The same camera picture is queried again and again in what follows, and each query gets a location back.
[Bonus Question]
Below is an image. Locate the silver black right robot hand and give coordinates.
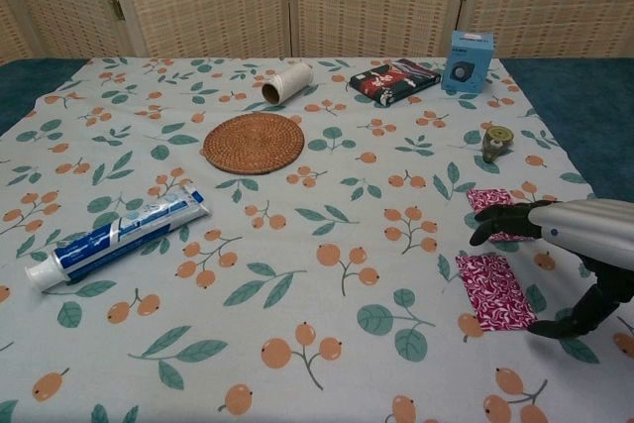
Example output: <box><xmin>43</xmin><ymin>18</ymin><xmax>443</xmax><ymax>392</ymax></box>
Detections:
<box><xmin>469</xmin><ymin>197</ymin><xmax>634</xmax><ymax>343</ymax></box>

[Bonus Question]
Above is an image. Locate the green correction tape dispenser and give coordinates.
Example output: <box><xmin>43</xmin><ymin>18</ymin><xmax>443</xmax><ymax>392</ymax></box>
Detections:
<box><xmin>480</xmin><ymin>124</ymin><xmax>514</xmax><ymax>165</ymax></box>

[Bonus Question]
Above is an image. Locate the light blue carton box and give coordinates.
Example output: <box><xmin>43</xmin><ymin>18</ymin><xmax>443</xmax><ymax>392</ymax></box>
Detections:
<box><xmin>441</xmin><ymin>30</ymin><xmax>496</xmax><ymax>94</ymax></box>

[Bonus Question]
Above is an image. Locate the black red patterned flat box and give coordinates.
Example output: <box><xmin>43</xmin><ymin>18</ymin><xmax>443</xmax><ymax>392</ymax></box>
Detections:
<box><xmin>349</xmin><ymin>58</ymin><xmax>443</xmax><ymax>108</ymax></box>

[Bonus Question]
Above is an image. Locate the floral print tablecloth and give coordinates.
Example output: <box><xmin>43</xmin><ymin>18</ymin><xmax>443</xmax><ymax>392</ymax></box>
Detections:
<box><xmin>0</xmin><ymin>55</ymin><xmax>634</xmax><ymax>423</ymax></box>

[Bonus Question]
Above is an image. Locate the white roll with cardboard core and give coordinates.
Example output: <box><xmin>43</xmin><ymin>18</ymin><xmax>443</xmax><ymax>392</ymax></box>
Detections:
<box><xmin>261</xmin><ymin>59</ymin><xmax>315</xmax><ymax>106</ymax></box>

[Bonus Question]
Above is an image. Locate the round woven rattan coaster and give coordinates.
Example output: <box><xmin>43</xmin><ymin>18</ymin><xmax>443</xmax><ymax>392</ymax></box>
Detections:
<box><xmin>201</xmin><ymin>113</ymin><xmax>305</xmax><ymax>175</ymax></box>

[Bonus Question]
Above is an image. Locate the blue white toothpaste tube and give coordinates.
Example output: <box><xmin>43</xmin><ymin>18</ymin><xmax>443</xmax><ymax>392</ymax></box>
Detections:
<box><xmin>24</xmin><ymin>183</ymin><xmax>212</xmax><ymax>291</ymax></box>

